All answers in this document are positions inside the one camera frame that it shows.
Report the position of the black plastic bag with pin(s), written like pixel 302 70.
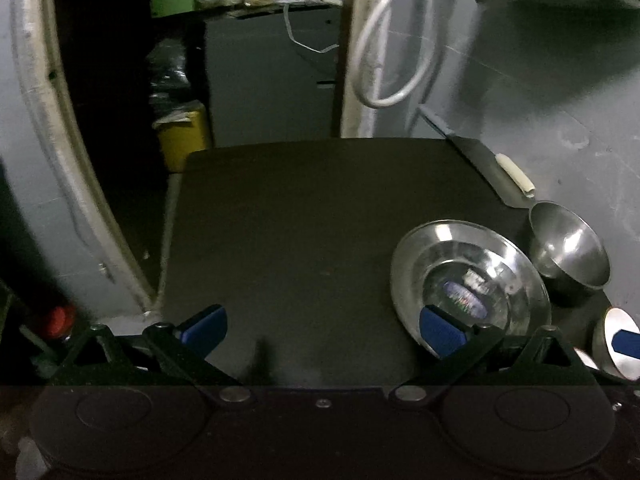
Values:
pixel 167 75

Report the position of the steel bowl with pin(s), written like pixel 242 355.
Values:
pixel 565 245

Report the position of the cream tube piece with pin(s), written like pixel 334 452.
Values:
pixel 515 174

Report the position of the steel plate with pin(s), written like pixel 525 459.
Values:
pixel 480 260

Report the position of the grey cabinet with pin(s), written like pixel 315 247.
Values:
pixel 265 85

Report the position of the red-rimmed white bowl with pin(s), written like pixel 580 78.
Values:
pixel 613 321

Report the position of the green box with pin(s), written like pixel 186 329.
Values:
pixel 170 5

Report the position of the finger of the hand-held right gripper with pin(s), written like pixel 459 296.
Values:
pixel 628 342

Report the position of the red knob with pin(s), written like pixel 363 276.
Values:
pixel 57 321

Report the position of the flat metal sheet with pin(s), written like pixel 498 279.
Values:
pixel 480 165

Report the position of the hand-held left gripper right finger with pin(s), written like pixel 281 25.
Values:
pixel 440 331

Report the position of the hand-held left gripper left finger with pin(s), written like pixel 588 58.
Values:
pixel 205 329

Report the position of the yellow bin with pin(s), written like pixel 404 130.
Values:
pixel 185 140

